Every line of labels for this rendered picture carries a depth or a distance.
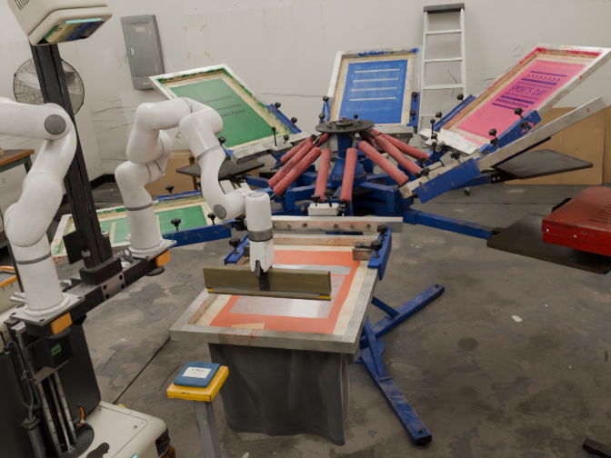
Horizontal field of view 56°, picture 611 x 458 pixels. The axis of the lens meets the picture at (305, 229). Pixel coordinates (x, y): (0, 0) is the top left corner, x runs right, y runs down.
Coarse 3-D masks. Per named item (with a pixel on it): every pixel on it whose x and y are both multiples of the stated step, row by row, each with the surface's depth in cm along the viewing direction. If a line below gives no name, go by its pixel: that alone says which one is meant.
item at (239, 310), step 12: (276, 252) 237; (288, 252) 236; (300, 252) 235; (312, 252) 234; (228, 300) 201; (240, 300) 201; (252, 300) 200; (264, 300) 199; (276, 300) 198; (228, 312) 194; (240, 312) 193; (252, 312) 192; (264, 312) 191; (276, 312) 191; (216, 324) 186; (228, 324) 186
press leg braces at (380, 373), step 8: (376, 304) 338; (384, 304) 343; (392, 312) 351; (400, 312) 359; (368, 320) 313; (368, 328) 311; (368, 336) 309; (368, 344) 310; (376, 344) 307; (376, 352) 305; (376, 360) 303; (376, 368) 302; (384, 368) 302; (376, 376) 301; (384, 376) 300
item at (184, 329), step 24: (288, 240) 242; (312, 240) 239; (336, 240) 236; (360, 240) 234; (240, 264) 226; (192, 312) 188; (360, 312) 179; (192, 336) 178; (216, 336) 176; (240, 336) 173; (264, 336) 171; (288, 336) 170; (312, 336) 168; (336, 336) 167
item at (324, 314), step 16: (320, 256) 229; (336, 256) 228; (352, 256) 226; (352, 272) 214; (336, 288) 203; (288, 304) 195; (304, 304) 194; (320, 304) 193; (336, 304) 192; (288, 320) 185; (304, 320) 184; (320, 320) 184; (336, 320) 183
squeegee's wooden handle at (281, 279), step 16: (208, 272) 182; (224, 272) 181; (240, 272) 179; (272, 272) 176; (288, 272) 175; (304, 272) 174; (320, 272) 173; (208, 288) 185; (256, 288) 180; (272, 288) 179; (288, 288) 177; (304, 288) 176; (320, 288) 174
